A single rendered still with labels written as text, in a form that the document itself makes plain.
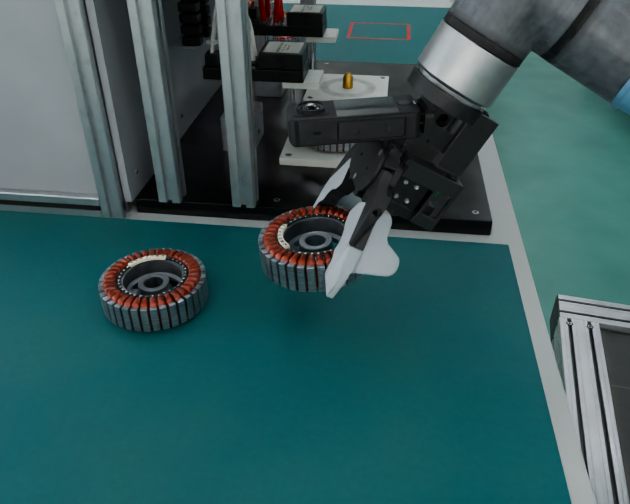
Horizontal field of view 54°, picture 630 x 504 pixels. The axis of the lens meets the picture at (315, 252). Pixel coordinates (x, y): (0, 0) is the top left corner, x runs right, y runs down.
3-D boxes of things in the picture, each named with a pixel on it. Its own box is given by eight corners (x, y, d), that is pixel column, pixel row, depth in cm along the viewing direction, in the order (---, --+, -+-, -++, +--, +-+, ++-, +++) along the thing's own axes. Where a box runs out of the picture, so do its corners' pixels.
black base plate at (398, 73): (457, 75, 131) (458, 65, 130) (490, 236, 79) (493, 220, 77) (242, 67, 136) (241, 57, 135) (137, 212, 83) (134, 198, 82)
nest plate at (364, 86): (388, 82, 121) (388, 75, 121) (386, 109, 109) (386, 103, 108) (313, 78, 123) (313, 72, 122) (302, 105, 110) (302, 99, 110)
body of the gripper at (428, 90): (427, 239, 57) (509, 130, 52) (349, 203, 54) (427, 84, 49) (408, 199, 63) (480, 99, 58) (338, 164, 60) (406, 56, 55)
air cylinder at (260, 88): (288, 84, 120) (287, 55, 117) (281, 97, 114) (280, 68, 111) (262, 83, 121) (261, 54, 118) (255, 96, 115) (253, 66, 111)
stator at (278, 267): (362, 226, 67) (361, 196, 65) (382, 288, 58) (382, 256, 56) (260, 238, 66) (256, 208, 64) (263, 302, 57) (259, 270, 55)
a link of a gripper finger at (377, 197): (370, 253, 52) (407, 158, 53) (355, 246, 52) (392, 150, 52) (348, 249, 57) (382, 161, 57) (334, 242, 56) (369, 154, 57)
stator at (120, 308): (220, 318, 65) (217, 290, 63) (111, 347, 61) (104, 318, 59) (195, 262, 73) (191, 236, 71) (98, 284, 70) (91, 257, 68)
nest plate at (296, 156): (384, 130, 101) (385, 123, 101) (381, 170, 89) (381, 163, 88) (294, 125, 103) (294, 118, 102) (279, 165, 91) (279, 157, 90)
